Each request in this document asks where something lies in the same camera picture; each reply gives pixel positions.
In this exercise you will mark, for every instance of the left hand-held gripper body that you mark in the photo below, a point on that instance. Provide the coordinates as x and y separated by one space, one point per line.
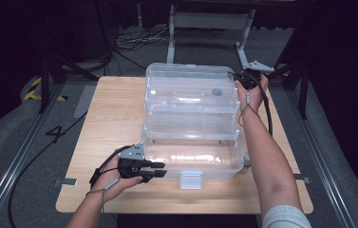
132 166

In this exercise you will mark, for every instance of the black metal stand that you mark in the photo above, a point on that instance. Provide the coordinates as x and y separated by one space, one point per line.
300 76

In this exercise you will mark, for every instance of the person's left hand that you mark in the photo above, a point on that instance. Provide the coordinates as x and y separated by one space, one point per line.
108 183

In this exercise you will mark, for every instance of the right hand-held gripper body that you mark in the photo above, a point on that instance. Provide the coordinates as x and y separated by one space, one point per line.
250 79

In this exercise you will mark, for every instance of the person's right hand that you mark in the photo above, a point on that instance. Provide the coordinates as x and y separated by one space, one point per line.
252 96

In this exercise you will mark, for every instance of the light grey sleeve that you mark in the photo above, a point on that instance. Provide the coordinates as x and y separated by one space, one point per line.
286 218

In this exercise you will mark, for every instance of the clear plastic storage box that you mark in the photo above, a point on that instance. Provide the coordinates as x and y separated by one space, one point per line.
192 126

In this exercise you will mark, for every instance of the yellow black floor tape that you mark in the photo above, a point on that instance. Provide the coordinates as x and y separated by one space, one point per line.
32 91

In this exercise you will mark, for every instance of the black tripod stand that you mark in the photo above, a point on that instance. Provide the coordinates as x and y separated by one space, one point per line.
45 72

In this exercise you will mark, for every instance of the grey metal stand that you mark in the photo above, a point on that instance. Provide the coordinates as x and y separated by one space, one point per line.
210 20

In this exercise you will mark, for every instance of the grey tape piece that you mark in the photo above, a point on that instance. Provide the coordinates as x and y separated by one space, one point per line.
65 182
302 179

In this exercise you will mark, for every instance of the metal floor rail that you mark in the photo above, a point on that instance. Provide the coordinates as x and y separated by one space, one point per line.
18 158
319 158

